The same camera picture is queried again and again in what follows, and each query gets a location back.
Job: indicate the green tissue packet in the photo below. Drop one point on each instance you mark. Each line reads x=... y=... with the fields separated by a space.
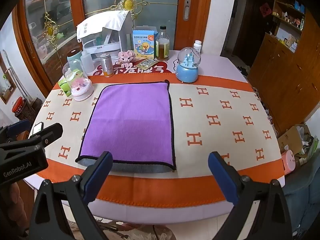
x=64 y=87

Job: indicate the orange patterned blanket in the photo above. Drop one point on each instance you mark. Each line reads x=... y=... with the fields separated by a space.
x=160 y=130

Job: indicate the white cloth bag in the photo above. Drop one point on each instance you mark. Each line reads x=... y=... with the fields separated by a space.
x=100 y=23

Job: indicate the blue duck print box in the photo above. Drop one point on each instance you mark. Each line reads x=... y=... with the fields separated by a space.
x=143 y=44

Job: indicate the red plastic basket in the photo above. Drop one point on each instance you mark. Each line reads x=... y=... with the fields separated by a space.
x=18 y=105

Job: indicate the mint cup with brown lid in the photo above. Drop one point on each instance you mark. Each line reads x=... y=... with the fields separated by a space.
x=74 y=62

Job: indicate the orange framed glass door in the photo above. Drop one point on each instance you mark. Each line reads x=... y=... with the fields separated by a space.
x=107 y=12

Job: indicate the pink piggy bank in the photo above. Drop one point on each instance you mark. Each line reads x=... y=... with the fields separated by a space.
x=288 y=161

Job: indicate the glass bottle with yellow liquid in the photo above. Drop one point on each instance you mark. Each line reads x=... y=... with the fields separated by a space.
x=162 y=45

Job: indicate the cardboard box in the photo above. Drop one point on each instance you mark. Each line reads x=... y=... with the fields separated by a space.
x=295 y=140

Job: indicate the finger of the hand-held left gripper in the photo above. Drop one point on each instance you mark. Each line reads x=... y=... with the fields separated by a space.
x=48 y=133
x=16 y=128

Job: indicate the white pill bottle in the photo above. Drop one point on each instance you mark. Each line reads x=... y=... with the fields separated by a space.
x=197 y=47

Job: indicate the smartphone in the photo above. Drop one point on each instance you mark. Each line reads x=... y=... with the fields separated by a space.
x=37 y=129

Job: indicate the white plastic squeeze bottle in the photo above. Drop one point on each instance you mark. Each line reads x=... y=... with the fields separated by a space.
x=87 y=61

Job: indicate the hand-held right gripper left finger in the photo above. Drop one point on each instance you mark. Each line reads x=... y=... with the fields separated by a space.
x=98 y=170

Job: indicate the white bottle steriliser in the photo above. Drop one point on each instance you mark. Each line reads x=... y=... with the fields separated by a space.
x=110 y=37

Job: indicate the wooden shelf cabinet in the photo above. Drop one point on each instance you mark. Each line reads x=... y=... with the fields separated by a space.
x=282 y=62

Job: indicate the blue snow globe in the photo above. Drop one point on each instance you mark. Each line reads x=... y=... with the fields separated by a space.
x=188 y=66

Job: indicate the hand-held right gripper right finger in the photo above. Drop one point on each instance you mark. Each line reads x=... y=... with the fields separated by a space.
x=222 y=172

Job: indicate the pink dome music box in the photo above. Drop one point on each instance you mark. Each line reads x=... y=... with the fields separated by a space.
x=79 y=83

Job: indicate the silver metal can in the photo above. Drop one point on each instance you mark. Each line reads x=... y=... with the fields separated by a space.
x=106 y=65

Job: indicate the blister pill pack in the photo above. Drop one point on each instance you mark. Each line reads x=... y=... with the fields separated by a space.
x=147 y=62

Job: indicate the pink block pig figure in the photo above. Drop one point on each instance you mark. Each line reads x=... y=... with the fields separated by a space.
x=127 y=56

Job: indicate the blue grey sofa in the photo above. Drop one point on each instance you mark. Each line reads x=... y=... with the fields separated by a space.
x=302 y=192

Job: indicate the purple towel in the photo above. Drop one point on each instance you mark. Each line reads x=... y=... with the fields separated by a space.
x=132 y=122

